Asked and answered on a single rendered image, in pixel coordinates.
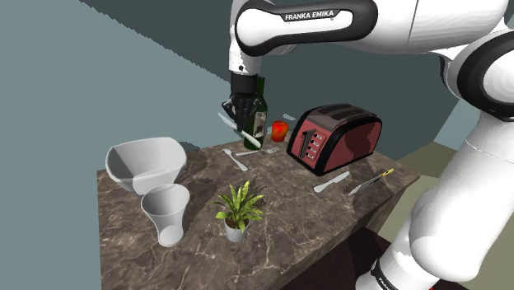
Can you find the red and black toaster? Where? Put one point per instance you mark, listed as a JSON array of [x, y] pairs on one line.
[[345, 140]]

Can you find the silver fork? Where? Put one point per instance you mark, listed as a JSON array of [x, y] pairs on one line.
[[257, 152]]

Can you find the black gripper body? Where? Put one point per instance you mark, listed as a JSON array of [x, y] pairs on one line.
[[243, 90]]

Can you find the silver table knife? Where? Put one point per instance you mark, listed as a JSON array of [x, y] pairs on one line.
[[251, 140]]

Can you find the dark green glass bottle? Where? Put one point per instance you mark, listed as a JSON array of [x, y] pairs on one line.
[[261, 116]]

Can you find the red apple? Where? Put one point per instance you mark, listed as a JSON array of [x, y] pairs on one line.
[[280, 131]]

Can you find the silver spoon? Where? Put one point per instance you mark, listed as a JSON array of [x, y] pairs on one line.
[[237, 160]]

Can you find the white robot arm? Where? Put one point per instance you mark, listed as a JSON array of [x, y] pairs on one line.
[[449, 225]]

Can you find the white cup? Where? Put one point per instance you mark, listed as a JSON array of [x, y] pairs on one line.
[[166, 213]]

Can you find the white bowl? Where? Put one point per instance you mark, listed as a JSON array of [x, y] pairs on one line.
[[148, 160]]

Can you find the silver butter knife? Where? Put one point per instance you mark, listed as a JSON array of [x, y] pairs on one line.
[[331, 182]]

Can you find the green plant in white pot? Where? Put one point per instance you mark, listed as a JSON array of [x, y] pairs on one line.
[[237, 213]]

